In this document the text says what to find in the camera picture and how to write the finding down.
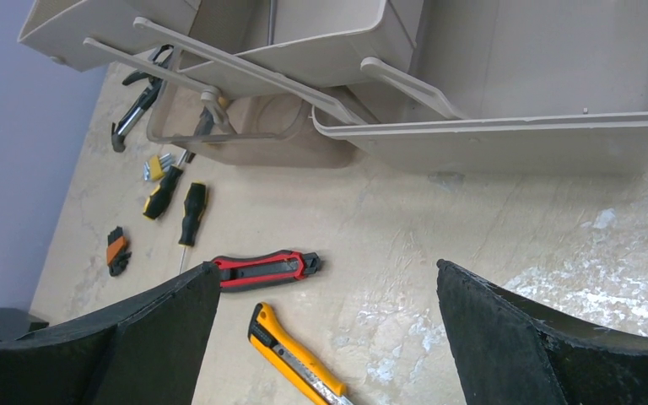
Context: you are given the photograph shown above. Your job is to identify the black yellow stubby screwdriver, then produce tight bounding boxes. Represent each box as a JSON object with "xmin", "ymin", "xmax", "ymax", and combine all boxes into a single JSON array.
[{"xmin": 143, "ymin": 150, "xmax": 191, "ymax": 219}]

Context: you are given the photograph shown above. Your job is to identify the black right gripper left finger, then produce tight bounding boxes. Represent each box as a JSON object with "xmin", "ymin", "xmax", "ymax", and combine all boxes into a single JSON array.
[{"xmin": 0, "ymin": 262, "xmax": 220, "ymax": 404}]

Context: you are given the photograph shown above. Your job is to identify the black box on rail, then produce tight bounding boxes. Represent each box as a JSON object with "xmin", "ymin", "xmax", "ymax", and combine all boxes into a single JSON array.
[{"xmin": 0, "ymin": 307, "xmax": 49, "ymax": 341}]

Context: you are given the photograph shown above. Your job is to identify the black long nose pliers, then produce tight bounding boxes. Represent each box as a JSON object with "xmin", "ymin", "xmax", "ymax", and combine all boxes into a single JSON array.
[{"xmin": 111, "ymin": 78, "xmax": 162, "ymax": 153}]

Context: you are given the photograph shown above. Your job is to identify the yellow handled pliers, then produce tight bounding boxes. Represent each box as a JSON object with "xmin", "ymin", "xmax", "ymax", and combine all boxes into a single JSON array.
[{"xmin": 185, "ymin": 97, "xmax": 230, "ymax": 164}]

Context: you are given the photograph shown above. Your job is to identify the black handled pliers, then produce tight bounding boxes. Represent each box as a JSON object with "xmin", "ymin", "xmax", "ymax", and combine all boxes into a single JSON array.
[{"xmin": 121, "ymin": 44, "xmax": 174, "ymax": 87}]

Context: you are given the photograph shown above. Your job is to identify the orange handled tool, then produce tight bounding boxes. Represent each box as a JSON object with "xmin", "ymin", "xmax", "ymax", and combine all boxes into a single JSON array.
[{"xmin": 247, "ymin": 302, "xmax": 352, "ymax": 405}]

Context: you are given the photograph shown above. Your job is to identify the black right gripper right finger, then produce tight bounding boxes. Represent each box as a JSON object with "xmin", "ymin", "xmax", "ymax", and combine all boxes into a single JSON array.
[{"xmin": 437, "ymin": 260, "xmax": 648, "ymax": 404}]

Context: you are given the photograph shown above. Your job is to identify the yellow black short screwdriver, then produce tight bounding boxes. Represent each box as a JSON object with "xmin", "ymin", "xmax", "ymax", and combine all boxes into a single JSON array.
[{"xmin": 179, "ymin": 182, "xmax": 208, "ymax": 273}]

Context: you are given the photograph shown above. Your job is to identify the beige translucent tool box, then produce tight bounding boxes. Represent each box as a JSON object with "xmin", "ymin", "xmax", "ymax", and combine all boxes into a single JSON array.
[{"xmin": 19, "ymin": 1, "xmax": 648, "ymax": 175}]

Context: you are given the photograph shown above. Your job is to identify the orange black hex key set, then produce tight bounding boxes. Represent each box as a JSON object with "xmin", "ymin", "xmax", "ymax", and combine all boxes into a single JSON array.
[{"xmin": 105, "ymin": 226, "xmax": 132, "ymax": 277}]

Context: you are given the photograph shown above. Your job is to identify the red black utility knife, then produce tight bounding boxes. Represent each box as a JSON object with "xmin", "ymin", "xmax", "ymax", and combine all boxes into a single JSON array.
[{"xmin": 212, "ymin": 250, "xmax": 322, "ymax": 293}]

